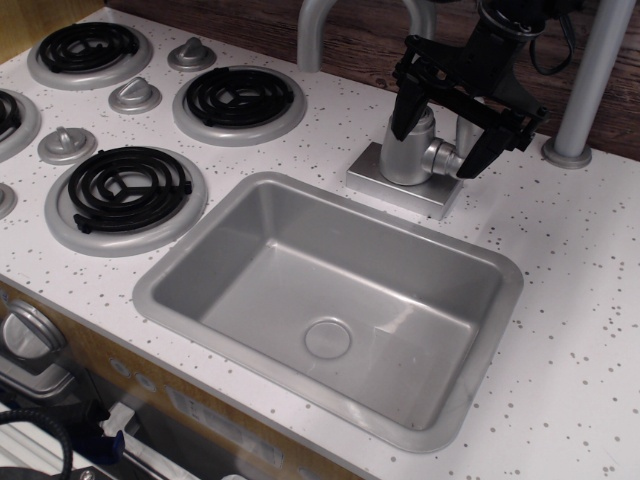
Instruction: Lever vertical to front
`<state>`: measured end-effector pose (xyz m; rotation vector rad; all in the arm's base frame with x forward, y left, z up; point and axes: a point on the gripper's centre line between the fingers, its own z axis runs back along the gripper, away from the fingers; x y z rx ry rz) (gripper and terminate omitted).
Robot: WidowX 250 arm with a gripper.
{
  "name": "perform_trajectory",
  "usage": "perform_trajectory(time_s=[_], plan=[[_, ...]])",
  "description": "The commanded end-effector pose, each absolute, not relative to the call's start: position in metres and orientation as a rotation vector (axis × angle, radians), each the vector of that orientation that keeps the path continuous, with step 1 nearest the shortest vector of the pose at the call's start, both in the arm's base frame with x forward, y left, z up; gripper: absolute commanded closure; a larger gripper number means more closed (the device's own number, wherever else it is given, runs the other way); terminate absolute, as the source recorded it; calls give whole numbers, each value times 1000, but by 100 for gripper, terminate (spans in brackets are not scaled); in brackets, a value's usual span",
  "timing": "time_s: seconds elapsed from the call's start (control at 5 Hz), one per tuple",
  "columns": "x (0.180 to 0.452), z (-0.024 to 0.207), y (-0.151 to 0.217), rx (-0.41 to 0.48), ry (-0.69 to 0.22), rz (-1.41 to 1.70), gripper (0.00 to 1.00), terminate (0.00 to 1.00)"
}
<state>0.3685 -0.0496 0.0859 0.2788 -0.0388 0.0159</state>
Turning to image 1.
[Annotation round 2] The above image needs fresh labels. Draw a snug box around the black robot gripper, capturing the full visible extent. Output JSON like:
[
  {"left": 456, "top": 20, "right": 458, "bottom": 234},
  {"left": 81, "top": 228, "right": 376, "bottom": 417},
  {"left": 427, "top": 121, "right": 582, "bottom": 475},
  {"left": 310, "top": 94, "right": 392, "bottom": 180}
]
[{"left": 391, "top": 18, "right": 548, "bottom": 179}]

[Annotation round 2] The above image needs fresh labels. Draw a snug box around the grey faucet lever handle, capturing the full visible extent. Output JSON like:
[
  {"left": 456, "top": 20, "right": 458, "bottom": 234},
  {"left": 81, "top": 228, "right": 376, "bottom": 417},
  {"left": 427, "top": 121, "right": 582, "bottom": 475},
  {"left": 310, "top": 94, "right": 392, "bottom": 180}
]
[{"left": 456, "top": 116, "right": 484, "bottom": 160}]

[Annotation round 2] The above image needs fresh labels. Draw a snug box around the grey vertical pole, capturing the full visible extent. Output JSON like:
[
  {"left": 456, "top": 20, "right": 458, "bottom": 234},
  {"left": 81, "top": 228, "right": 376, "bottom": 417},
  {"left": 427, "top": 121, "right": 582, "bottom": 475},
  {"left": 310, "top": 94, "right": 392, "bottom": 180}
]
[{"left": 542, "top": 0, "right": 635, "bottom": 170}]

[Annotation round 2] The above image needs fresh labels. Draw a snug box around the grey toy faucet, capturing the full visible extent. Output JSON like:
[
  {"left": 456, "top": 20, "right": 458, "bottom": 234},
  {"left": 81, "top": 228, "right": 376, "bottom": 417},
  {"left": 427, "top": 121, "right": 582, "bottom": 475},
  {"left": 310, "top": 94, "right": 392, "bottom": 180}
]
[{"left": 297, "top": 1, "right": 462, "bottom": 220}]

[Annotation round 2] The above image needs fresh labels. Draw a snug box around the back right stove burner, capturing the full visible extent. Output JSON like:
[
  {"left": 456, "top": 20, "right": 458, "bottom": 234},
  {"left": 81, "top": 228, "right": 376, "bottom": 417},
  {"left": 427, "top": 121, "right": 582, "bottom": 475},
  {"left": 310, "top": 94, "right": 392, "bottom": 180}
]
[{"left": 172, "top": 66, "right": 307, "bottom": 147}]

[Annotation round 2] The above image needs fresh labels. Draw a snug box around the grey plastic sink basin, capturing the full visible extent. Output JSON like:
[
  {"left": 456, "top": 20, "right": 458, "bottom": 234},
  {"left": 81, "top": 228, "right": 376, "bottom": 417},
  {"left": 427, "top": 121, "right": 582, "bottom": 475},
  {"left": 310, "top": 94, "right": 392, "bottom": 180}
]
[{"left": 133, "top": 172, "right": 523, "bottom": 453}]

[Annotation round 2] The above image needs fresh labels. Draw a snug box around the grey knob back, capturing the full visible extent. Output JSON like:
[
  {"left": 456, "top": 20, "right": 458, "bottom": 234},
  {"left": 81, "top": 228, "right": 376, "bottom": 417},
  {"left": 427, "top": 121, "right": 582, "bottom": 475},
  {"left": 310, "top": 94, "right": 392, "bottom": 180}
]
[{"left": 167, "top": 37, "right": 217, "bottom": 72}]

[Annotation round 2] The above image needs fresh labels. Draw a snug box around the grey knob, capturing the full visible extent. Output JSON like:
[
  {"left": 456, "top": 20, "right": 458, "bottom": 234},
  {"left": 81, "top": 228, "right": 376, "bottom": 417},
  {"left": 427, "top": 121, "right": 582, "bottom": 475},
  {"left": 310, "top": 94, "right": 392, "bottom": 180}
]
[
  {"left": 37, "top": 127, "right": 97, "bottom": 165},
  {"left": 108, "top": 77, "right": 162, "bottom": 115},
  {"left": 167, "top": 37, "right": 217, "bottom": 72}
]

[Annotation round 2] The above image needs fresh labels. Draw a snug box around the grey knob middle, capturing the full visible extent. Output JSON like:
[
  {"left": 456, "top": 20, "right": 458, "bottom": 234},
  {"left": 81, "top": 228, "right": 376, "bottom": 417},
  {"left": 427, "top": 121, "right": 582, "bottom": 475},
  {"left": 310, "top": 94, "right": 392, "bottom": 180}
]
[{"left": 108, "top": 77, "right": 162, "bottom": 115}]

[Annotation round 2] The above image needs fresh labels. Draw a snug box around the front right stove burner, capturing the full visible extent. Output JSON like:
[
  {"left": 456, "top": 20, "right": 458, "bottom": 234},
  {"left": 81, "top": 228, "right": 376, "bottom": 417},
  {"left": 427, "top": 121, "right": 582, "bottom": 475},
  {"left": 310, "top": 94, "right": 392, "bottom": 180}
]
[{"left": 45, "top": 147, "right": 208, "bottom": 257}]

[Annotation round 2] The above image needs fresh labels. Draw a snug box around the back left stove burner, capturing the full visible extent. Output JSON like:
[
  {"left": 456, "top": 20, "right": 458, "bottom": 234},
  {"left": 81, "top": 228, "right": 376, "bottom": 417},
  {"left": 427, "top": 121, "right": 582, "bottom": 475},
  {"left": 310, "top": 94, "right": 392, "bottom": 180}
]
[{"left": 27, "top": 22, "right": 153, "bottom": 91}]

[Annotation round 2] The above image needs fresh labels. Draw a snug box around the grey knob front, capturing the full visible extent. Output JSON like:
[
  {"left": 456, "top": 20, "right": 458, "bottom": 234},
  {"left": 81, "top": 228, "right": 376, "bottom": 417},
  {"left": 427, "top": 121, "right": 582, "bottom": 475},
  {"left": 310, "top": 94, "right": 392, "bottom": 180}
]
[{"left": 37, "top": 127, "right": 97, "bottom": 165}]

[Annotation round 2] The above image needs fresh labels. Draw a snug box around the left edge stove burner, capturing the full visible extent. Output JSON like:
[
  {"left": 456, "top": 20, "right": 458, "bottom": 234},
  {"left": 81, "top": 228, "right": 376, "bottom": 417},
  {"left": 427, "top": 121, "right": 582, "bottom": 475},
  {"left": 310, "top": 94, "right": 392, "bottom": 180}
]
[{"left": 1, "top": 89, "right": 41, "bottom": 162}]

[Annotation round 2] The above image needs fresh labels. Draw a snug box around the grey knob left edge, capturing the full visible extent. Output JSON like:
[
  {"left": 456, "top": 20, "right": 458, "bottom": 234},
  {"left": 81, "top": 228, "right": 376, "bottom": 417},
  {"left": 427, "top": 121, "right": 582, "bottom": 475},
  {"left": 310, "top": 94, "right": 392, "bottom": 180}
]
[{"left": 0, "top": 182, "right": 17, "bottom": 219}]

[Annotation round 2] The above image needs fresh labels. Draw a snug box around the grey oven dial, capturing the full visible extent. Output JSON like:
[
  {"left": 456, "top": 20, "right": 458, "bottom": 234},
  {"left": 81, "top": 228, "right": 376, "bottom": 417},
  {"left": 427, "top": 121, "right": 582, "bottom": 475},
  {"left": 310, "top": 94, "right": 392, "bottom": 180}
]
[{"left": 1, "top": 299, "right": 66, "bottom": 374}]

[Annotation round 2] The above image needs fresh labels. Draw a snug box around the black cable top right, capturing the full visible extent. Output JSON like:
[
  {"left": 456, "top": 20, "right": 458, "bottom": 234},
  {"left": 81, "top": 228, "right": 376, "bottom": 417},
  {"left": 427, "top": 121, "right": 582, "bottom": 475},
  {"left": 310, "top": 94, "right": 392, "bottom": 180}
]
[{"left": 529, "top": 9, "right": 579, "bottom": 77}]

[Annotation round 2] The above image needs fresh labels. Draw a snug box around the black cable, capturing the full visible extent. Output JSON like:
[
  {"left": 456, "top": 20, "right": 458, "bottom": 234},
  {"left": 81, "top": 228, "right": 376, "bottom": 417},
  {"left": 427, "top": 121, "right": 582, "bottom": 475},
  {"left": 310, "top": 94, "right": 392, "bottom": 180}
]
[
  {"left": 529, "top": 9, "right": 579, "bottom": 77},
  {"left": 0, "top": 405, "right": 111, "bottom": 480}
]

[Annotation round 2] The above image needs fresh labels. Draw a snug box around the black cable bottom left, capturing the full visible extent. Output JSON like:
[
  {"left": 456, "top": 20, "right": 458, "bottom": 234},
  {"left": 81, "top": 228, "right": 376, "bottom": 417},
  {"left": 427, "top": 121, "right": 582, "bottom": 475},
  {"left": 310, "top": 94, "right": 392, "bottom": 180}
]
[{"left": 0, "top": 405, "right": 111, "bottom": 480}]

